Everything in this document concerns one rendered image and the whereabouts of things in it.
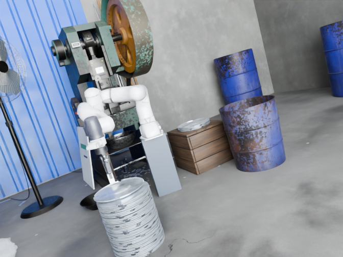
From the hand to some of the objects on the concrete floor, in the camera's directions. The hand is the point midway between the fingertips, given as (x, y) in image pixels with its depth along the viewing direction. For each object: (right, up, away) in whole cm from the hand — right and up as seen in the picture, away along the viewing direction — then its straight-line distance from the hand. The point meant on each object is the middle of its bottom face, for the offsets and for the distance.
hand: (111, 178), depth 174 cm
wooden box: (+66, -1, +88) cm, 110 cm away
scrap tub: (+106, +4, +53) cm, 118 cm away
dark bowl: (-21, -32, +62) cm, 73 cm away
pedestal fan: (-102, -44, +128) cm, 170 cm away
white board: (-45, -26, +132) cm, 142 cm away
